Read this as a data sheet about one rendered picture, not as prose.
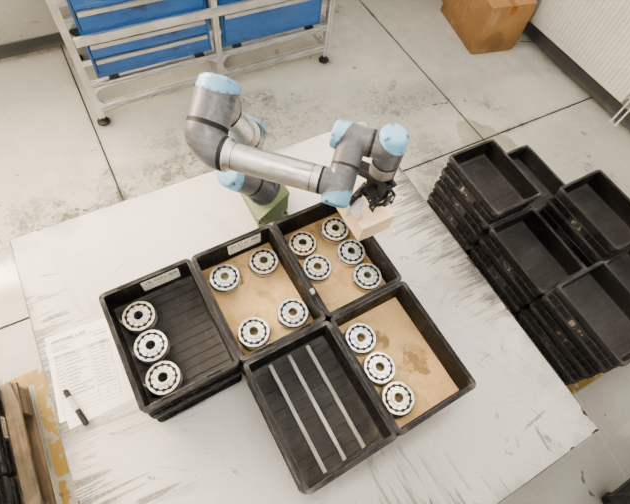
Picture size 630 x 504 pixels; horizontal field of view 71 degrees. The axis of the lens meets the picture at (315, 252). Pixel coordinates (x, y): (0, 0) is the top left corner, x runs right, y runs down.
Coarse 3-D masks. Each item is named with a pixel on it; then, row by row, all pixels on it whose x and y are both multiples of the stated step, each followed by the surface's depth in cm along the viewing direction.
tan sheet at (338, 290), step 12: (336, 216) 170; (312, 228) 166; (288, 240) 163; (324, 240) 164; (324, 252) 162; (348, 252) 163; (336, 264) 160; (336, 276) 158; (348, 276) 158; (324, 288) 155; (336, 288) 155; (348, 288) 156; (324, 300) 153; (336, 300) 153; (348, 300) 154
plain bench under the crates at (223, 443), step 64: (192, 192) 185; (64, 256) 166; (128, 256) 168; (448, 256) 181; (64, 320) 154; (448, 320) 168; (512, 320) 170; (512, 384) 158; (64, 448) 135; (128, 448) 137; (192, 448) 138; (256, 448) 140; (384, 448) 144; (448, 448) 146; (512, 448) 147
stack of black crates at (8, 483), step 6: (0, 480) 165; (6, 480) 167; (12, 480) 172; (18, 480) 176; (0, 486) 163; (6, 486) 165; (12, 486) 171; (18, 486) 175; (0, 492) 160; (6, 492) 164; (12, 492) 169; (18, 492) 173; (0, 498) 159; (6, 498) 163; (12, 498) 165; (18, 498) 172
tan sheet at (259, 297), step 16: (240, 256) 158; (208, 272) 154; (240, 272) 155; (240, 288) 152; (256, 288) 153; (272, 288) 153; (288, 288) 154; (224, 304) 149; (240, 304) 149; (256, 304) 150; (272, 304) 150; (240, 320) 146; (272, 320) 148; (272, 336) 145
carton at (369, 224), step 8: (360, 184) 142; (344, 208) 140; (368, 208) 138; (376, 208) 138; (384, 208) 138; (344, 216) 142; (352, 216) 137; (368, 216) 136; (376, 216) 136; (384, 216) 137; (392, 216) 137; (352, 224) 139; (360, 224) 134; (368, 224) 135; (376, 224) 136; (384, 224) 139; (352, 232) 141; (360, 232) 136; (368, 232) 138; (376, 232) 141; (360, 240) 140
